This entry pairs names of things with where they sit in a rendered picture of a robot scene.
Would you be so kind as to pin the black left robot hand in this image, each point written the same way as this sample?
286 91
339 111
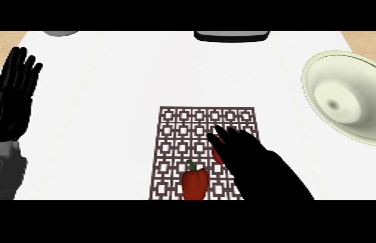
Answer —
14 97

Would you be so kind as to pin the brown patterned placemat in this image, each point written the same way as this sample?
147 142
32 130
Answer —
194 144

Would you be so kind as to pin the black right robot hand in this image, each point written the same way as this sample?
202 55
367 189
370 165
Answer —
259 169

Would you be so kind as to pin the black and grey appliance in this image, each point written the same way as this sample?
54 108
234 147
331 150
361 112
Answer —
231 35

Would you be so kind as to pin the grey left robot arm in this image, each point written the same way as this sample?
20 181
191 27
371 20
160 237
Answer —
9 169

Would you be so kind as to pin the grey round object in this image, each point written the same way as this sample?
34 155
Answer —
60 33

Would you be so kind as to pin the red bell pepper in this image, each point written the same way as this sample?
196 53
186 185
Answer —
194 184

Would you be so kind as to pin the pale green bowl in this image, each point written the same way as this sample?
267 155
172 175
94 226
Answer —
345 97

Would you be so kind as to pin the red tomato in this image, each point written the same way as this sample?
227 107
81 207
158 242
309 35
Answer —
216 154

